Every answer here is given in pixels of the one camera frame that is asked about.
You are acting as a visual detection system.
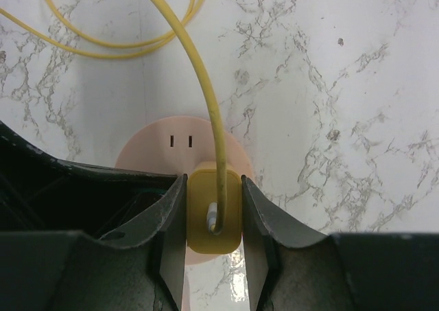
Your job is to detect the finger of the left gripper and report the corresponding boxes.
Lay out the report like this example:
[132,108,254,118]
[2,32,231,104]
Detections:
[1,123,186,239]

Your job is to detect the round pink power socket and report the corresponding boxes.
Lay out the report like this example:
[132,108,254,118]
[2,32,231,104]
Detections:
[115,116,254,265]

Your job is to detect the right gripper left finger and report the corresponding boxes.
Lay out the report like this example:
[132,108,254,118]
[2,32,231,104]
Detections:
[1,176,187,310]

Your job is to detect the yellow charger plug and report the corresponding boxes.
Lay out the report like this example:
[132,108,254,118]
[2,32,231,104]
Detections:
[187,161,242,255]

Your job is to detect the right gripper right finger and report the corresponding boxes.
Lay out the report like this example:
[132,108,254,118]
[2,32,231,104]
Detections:
[242,177,438,310]

